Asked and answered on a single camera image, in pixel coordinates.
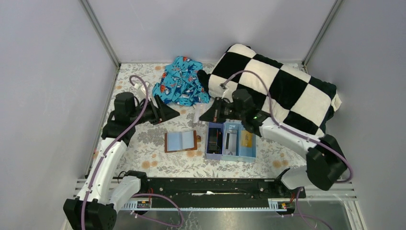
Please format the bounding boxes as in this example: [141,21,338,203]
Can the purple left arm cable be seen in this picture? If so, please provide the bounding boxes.
[79,75,185,230]

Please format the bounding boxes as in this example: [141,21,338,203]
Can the yellow card in organizer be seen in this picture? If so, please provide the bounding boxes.
[241,130,253,148]

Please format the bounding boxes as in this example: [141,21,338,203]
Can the blue three-compartment organizer box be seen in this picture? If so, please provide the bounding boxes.
[205,121,256,163]

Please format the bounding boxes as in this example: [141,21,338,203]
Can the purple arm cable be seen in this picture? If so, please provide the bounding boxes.
[79,75,185,230]
[220,70,354,230]

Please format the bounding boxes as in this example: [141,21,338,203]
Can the floral patterned table mat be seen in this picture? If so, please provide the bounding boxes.
[92,62,330,179]

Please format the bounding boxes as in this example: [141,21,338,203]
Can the brown leather card holder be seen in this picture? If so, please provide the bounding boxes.
[164,130,198,153]

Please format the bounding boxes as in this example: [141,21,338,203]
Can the aluminium frame rail front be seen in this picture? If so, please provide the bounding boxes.
[63,175,364,230]

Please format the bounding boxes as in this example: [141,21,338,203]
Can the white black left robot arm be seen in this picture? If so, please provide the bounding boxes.
[63,92,180,230]

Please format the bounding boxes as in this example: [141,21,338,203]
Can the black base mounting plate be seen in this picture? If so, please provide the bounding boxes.
[123,177,297,211]

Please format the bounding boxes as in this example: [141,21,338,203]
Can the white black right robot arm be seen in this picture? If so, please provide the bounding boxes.
[199,90,350,191]

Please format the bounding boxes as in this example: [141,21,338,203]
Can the white black card in organizer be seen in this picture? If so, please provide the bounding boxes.
[225,129,237,156]

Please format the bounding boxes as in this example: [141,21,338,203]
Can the blue shark print cloth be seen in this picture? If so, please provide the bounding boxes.
[152,56,210,106]

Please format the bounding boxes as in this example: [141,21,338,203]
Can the black white checkered pillow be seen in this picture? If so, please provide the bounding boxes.
[197,44,342,137]

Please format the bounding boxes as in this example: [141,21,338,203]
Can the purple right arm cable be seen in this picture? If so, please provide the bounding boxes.
[220,70,354,230]

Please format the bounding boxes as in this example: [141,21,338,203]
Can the black item in organizer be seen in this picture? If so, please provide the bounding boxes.
[207,128,223,154]

